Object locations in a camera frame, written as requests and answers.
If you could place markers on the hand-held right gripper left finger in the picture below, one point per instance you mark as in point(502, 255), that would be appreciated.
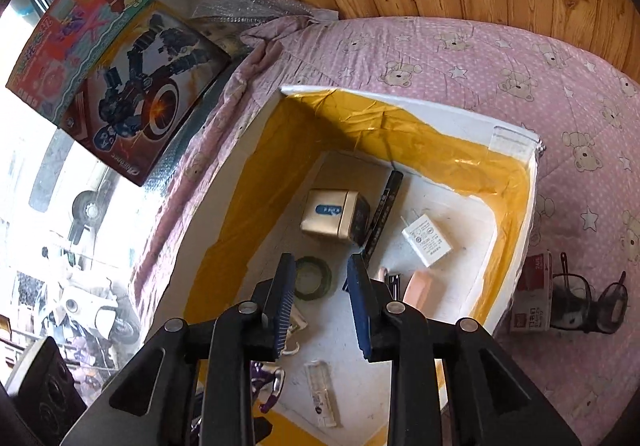
point(285, 301)

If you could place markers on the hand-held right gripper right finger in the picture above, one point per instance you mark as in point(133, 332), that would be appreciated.
point(360, 311)

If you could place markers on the green tape roll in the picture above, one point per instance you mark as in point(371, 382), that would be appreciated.
point(320, 293)

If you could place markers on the pink stapler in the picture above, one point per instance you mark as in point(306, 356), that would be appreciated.
point(417, 288)

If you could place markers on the white charger adapter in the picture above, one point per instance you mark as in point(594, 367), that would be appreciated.
point(425, 243)

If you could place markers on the gold tissue packet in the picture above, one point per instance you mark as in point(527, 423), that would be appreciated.
point(327, 213)

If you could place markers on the black marker pen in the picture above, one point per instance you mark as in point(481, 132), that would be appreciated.
point(382, 211)

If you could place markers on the white foam box container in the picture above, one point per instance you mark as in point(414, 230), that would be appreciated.
point(450, 126)

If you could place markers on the white scooter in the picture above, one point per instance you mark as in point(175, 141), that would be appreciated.
point(95, 311)

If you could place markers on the red and white staple box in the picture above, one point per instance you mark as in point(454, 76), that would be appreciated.
point(532, 296)

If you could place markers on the robot print toy box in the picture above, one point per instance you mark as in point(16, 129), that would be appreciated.
point(150, 91)

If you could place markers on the pink bear print blanket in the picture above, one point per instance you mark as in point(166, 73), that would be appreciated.
point(550, 91)

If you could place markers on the clear bubble wrap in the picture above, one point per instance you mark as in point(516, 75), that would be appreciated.
point(240, 6)

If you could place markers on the cartoon girl toy box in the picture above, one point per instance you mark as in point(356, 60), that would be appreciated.
point(75, 26)

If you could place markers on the black frame glasses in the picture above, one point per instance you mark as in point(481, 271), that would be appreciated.
point(570, 306)

